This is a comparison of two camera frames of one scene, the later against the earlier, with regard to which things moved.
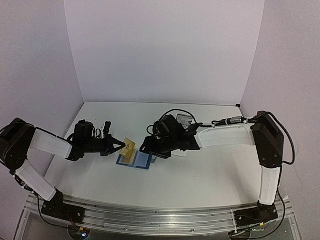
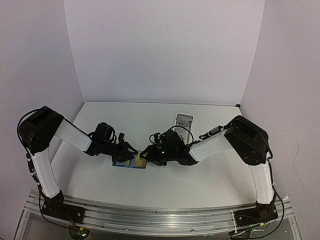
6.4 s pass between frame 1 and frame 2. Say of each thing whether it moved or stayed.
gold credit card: moved
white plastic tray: stayed
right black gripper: moved
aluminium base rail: stayed
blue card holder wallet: moved
